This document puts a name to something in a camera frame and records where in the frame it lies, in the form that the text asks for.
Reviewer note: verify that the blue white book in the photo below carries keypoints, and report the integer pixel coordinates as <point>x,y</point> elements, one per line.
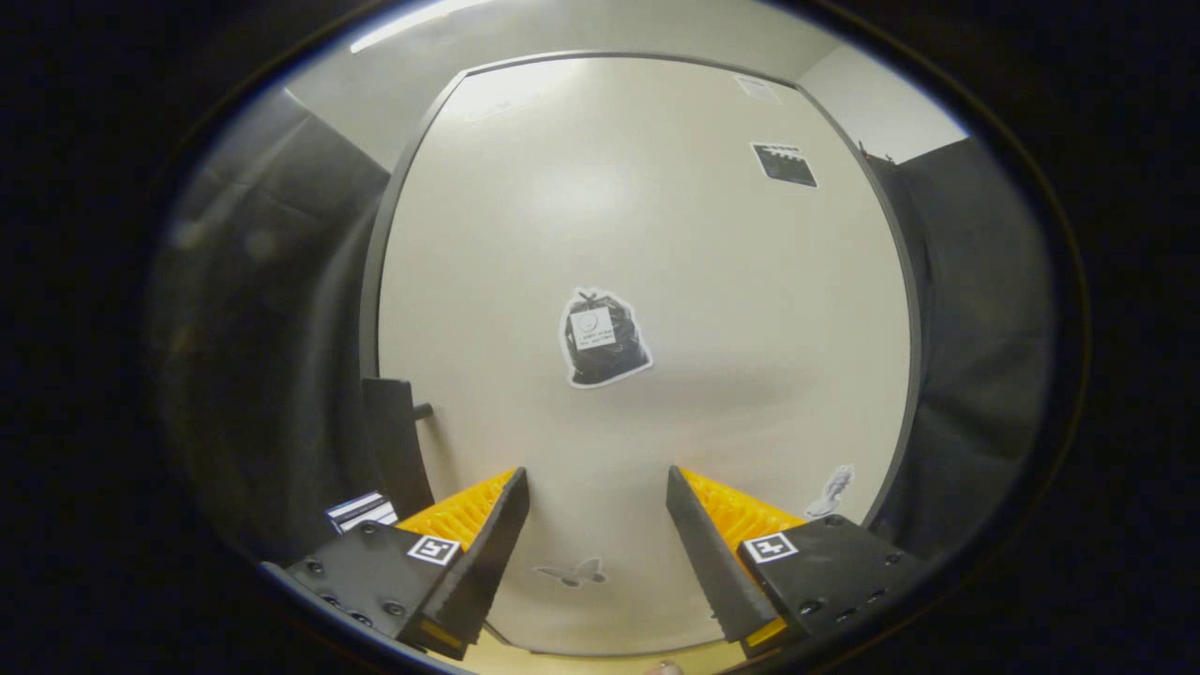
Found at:
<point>352,508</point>

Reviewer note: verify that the white shoe cabinet door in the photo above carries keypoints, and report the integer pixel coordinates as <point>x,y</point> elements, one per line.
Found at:
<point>703,281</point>

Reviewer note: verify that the black backdrop cloth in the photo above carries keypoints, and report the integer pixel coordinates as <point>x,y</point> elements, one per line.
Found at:
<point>281,328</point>

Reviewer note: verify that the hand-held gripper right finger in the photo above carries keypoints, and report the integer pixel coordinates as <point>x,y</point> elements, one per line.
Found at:
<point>712,567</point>

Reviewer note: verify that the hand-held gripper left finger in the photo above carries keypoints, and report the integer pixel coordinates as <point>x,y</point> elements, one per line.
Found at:
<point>473,577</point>

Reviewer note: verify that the grey shoe cabinet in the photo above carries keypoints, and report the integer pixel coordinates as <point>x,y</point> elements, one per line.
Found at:
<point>369,281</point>

